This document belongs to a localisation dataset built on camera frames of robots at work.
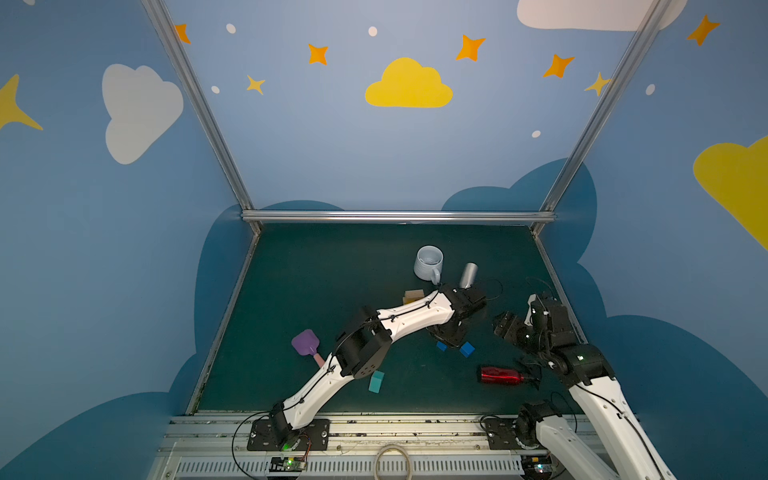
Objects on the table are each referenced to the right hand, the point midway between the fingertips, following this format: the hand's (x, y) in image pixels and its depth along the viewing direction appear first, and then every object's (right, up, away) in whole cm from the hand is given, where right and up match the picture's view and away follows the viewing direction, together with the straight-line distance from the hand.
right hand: (509, 321), depth 78 cm
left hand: (-13, -9, +10) cm, 18 cm away
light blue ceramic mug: (-17, +15, +30) cm, 37 cm away
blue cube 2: (-8, -11, +10) cm, 17 cm away
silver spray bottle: (-3, +11, +26) cm, 28 cm away
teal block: (-35, -18, +4) cm, 40 cm away
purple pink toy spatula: (-57, -9, +10) cm, 58 cm away
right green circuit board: (+4, -34, -7) cm, 35 cm away
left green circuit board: (-56, -33, -7) cm, 66 cm away
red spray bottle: (-1, -16, +3) cm, 16 cm away
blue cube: (-17, -8, +5) cm, 19 cm away
